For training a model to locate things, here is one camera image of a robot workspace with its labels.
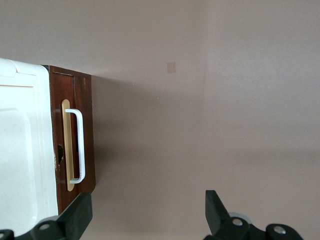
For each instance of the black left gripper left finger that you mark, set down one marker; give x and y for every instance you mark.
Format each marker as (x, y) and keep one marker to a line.
(75, 215)

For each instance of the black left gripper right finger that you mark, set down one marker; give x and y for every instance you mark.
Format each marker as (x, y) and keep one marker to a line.
(217, 215)

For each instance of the plain dark wooden drawer front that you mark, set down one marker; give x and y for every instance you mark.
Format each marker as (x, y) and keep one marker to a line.
(88, 125)

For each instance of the dark wooden drawer cabinet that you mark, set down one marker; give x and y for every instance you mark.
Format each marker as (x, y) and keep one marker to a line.
(62, 70)

